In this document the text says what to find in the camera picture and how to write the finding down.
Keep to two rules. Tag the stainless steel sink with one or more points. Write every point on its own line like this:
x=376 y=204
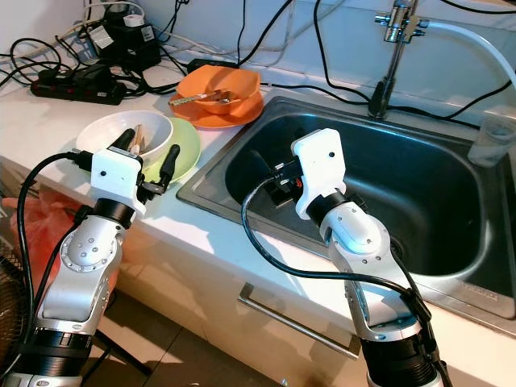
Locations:
x=427 y=193

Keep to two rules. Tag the red plastic bag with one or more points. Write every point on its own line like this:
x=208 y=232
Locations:
x=48 y=234

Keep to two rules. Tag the orange bowl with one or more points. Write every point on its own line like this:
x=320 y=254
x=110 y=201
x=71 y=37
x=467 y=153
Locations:
x=226 y=79

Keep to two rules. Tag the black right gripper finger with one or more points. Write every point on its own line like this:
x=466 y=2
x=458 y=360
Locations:
x=258 y=164

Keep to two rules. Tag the clear drinking glass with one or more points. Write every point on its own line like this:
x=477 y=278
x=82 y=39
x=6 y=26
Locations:
x=492 y=145

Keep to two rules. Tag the light green plate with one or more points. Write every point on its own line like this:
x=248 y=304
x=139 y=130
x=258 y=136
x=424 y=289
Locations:
x=189 y=149

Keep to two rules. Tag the wide white drawer front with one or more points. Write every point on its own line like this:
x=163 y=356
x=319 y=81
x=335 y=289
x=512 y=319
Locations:
x=322 y=371

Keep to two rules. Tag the black stand legs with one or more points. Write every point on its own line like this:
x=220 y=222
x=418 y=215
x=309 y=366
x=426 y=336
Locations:
x=129 y=359

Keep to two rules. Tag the golden metal spoon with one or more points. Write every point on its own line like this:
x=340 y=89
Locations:
x=141 y=139

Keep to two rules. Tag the orange plate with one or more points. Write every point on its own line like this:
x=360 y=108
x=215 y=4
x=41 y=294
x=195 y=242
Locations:
x=218 y=121

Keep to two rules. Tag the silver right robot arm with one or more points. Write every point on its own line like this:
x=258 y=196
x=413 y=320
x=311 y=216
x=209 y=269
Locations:
x=359 y=230

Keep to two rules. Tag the metal faucet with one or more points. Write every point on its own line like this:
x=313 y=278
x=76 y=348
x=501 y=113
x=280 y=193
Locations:
x=391 y=72

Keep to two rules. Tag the black power strip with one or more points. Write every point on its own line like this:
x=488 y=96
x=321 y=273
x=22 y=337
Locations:
x=64 y=89

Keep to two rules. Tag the black power adapter white label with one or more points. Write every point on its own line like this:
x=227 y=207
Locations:
x=129 y=48

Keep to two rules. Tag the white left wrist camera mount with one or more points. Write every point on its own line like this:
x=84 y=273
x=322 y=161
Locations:
x=117 y=179

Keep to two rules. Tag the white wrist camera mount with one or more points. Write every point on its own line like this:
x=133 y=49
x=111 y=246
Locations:
x=318 y=165
x=117 y=179

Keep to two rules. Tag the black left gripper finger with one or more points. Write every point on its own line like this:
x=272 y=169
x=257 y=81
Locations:
x=170 y=161
x=126 y=141

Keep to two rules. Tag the small flat black adapter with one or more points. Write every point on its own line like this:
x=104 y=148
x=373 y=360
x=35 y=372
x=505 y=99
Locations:
x=210 y=64

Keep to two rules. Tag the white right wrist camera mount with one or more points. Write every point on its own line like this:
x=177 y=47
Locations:
x=318 y=165

